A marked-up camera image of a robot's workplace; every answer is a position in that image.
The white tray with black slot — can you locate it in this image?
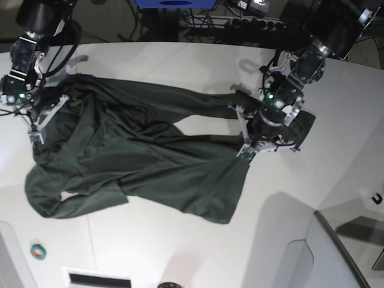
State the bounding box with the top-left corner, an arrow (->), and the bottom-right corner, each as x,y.
62,266 -> 133,288

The dark green t-shirt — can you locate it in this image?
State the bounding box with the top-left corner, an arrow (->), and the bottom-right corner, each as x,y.
24,73 -> 316,225

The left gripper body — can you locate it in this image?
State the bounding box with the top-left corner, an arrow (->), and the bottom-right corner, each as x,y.
228,104 -> 301,156

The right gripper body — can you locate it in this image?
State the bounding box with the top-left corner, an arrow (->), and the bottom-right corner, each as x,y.
20,92 -> 69,142

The black round dotted object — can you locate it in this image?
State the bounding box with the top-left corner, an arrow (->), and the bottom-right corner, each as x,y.
158,282 -> 181,288

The black U-shaped clip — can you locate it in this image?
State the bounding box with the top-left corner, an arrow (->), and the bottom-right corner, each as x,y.
371,193 -> 383,205

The blue plastic bin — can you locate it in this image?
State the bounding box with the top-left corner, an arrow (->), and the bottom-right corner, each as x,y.
134,0 -> 216,9

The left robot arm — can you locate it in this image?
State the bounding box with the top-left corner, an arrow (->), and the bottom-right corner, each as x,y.
229,1 -> 383,161

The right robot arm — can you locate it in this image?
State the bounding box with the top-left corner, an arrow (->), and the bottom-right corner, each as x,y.
1,1 -> 82,144

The green red tape roll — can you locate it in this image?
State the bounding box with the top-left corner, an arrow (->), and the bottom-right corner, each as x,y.
30,244 -> 46,260

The white power strip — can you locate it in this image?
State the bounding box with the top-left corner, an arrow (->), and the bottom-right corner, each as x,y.
179,15 -> 289,31

